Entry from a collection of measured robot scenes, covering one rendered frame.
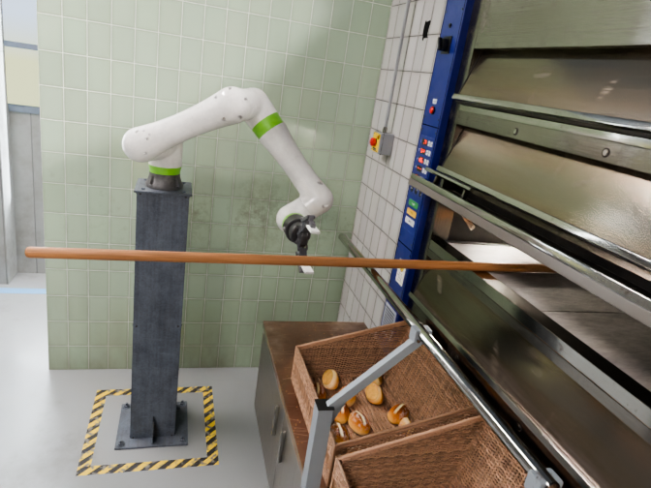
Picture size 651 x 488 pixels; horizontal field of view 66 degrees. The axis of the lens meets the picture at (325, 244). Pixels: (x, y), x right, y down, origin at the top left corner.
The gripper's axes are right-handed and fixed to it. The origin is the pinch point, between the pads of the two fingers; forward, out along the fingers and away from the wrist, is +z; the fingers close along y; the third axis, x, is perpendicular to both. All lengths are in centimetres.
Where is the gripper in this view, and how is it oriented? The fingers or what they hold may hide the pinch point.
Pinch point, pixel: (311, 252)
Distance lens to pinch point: 157.3
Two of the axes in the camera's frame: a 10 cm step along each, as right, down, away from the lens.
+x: -9.6, -0.6, -2.9
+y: -1.5, 9.4, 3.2
